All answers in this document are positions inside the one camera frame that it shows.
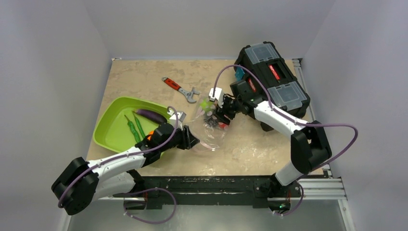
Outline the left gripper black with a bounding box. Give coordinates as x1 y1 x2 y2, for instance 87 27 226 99
159 123 198 153

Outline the clear zip top bag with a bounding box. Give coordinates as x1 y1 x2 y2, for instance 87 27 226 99
187 96 227 153

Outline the orange fake tangerine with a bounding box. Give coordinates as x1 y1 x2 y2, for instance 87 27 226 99
146 130 154 141

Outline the purple fake eggplant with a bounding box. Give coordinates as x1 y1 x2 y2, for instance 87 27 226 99
135 109 167 124

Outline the green fake chili pepper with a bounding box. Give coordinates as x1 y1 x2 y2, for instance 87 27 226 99
132 111 146 138

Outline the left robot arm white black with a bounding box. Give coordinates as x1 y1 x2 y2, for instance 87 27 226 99
51 123 200 215

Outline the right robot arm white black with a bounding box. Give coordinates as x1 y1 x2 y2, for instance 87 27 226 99
208 80 332 196

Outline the dark fake grape bunch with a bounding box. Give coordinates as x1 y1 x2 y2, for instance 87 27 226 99
204 115 219 128

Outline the black plastic toolbox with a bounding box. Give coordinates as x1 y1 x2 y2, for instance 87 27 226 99
230 41 310 118

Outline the green plastic tray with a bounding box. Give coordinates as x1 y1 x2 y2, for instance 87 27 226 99
93 97 169 153

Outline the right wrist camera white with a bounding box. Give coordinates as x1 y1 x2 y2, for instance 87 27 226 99
208 87 224 108

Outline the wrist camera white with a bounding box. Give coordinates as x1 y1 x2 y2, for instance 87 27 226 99
208 87 224 108
167 109 187 130

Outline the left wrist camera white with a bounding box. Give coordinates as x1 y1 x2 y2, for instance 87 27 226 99
167 109 187 130

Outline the red handled adjustable wrench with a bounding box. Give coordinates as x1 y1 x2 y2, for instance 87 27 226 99
162 77 200 103

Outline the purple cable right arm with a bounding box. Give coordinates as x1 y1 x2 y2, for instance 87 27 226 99
213 64 359 174

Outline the purple cable at base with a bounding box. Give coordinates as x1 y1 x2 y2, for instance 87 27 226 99
123 188 177 225

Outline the black mounting base rail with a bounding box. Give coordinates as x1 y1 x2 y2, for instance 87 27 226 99
114 175 302 211

